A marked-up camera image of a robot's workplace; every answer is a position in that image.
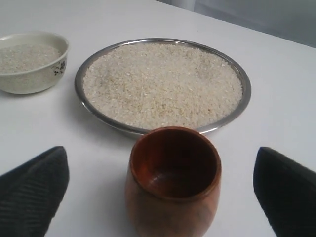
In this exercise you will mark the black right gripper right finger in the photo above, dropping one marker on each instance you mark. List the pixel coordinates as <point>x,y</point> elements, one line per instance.
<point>286,192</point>

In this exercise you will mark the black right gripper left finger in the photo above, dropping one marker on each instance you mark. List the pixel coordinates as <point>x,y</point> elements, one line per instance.
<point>31,193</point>

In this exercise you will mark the brown wooden cup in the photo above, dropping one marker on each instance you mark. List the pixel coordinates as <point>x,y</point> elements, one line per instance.
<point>173,183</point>

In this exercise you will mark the white ceramic bowl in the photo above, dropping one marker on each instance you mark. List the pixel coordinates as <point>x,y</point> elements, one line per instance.
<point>39,79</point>

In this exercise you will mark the rice in white bowl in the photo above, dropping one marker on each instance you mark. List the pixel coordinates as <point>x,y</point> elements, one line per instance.
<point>26,57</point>

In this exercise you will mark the rice on steel plate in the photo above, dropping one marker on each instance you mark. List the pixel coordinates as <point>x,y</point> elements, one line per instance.
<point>154,85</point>

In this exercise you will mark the round steel plate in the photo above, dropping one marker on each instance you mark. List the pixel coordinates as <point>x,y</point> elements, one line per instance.
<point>135,132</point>

